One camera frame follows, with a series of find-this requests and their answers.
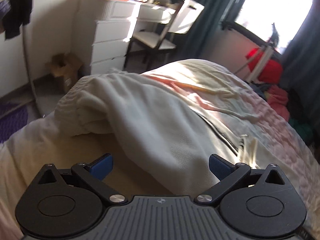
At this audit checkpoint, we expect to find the cream zip-up sweat garment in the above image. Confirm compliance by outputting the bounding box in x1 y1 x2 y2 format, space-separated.
54 72 245 196

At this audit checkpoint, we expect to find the green clothes heap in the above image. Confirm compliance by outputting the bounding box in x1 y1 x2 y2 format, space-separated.
289 118 313 146

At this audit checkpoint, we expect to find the pink clothes pile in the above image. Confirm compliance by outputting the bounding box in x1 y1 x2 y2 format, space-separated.
265 85 290 122

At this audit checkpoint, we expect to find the metal clothes rack pole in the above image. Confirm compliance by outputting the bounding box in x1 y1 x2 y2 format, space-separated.
21 25 43 118

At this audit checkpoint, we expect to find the pastel pink bed sheet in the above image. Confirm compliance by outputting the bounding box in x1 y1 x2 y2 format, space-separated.
1 59 319 239

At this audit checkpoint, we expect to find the garment steamer on pole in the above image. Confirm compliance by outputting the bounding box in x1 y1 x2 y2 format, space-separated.
235 22 281 84

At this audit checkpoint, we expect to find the red cloth on steamer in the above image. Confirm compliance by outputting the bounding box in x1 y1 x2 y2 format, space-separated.
246 48 283 85

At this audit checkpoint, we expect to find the open cardboard box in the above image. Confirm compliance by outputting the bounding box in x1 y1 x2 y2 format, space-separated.
46 53 83 94

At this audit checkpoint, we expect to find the right teal curtain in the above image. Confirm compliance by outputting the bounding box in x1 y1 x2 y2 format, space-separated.
280 0 319 129

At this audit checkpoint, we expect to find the teal curtain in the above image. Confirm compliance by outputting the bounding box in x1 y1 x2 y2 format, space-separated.
280 0 319 129
172 0 235 61

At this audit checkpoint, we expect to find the white dresser with drawers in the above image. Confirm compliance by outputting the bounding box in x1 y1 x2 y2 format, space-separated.
71 0 175 75

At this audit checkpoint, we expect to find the white and black chair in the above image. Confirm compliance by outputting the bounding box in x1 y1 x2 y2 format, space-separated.
123 0 204 71

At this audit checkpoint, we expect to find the left teal curtain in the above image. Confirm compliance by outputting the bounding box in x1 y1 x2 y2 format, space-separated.
172 0 235 61

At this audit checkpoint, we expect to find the dark window frame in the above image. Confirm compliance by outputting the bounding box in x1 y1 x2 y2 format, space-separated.
221 0 280 47

